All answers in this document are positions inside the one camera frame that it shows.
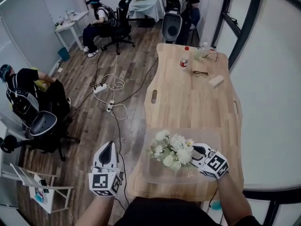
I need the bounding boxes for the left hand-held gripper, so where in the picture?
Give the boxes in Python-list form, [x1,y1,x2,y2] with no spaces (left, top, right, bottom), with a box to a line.
[88,141,125,197]

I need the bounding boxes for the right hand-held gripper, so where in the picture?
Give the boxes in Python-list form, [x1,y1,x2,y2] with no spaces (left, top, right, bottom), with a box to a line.
[191,143,230,180]

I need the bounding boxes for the clear plastic tray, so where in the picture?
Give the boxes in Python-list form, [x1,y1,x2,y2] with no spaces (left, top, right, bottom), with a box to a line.
[140,127,222,185]

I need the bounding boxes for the white flowers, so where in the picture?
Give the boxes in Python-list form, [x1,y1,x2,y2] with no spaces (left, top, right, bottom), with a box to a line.
[147,129,200,173]

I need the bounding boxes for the person's left forearm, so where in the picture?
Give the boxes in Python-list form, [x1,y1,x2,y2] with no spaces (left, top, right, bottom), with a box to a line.
[77,193,116,226]

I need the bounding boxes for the person's right forearm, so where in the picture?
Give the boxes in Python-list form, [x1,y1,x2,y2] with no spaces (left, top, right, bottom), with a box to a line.
[215,173,253,226]

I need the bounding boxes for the teal fluffy duster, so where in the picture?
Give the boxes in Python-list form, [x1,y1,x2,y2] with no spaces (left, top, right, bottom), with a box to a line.
[210,200,222,212]

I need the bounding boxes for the large white power strip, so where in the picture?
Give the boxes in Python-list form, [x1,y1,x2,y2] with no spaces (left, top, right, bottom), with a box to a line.
[93,83,108,94]

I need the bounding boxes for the person's black shirt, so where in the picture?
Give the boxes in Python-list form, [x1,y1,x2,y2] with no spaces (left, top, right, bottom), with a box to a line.
[121,196,266,226]

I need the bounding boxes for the black white-rimmed office chair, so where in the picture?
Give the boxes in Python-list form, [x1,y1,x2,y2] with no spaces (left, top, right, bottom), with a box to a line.
[22,111,81,162]

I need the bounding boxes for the white wooden rack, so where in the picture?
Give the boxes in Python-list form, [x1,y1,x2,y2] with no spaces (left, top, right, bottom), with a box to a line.
[0,162,75,214]

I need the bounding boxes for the beige rectangular case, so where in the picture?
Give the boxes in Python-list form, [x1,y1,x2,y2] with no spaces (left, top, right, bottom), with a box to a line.
[208,75,223,89]

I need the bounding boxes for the red cap clear bottle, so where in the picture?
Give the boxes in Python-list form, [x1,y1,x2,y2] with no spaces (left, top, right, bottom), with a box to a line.
[180,46,190,71]

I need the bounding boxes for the pale green bottle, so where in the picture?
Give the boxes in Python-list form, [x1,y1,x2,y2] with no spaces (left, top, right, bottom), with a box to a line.
[193,47,203,61]

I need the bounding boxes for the teal waste bin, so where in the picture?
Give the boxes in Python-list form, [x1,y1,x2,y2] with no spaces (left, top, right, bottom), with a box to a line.
[57,47,71,62]

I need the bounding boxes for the grey white-rimmed chair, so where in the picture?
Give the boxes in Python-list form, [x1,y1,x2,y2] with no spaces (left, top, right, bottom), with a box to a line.
[161,13,183,44]

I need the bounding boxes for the blue chair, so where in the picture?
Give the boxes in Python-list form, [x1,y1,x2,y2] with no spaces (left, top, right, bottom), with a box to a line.
[189,7,202,41]

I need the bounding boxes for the white desk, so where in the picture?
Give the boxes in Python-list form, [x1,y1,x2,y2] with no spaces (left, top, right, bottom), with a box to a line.
[54,10,90,53]

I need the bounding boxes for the small table with pale cloth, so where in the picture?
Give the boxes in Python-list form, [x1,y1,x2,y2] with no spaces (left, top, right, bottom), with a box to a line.
[128,0,160,23]

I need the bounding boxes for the white cable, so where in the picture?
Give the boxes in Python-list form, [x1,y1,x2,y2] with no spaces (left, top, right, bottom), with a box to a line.
[94,54,129,121]

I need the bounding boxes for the black cable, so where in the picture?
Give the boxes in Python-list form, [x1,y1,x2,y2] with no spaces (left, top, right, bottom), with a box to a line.
[70,55,159,117]

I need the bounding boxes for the thin frame eyeglasses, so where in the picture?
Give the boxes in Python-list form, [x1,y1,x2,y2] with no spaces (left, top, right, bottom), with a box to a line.
[202,52,218,63]

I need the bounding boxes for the dark window frame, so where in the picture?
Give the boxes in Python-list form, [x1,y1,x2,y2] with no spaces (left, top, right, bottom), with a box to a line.
[211,0,301,226]

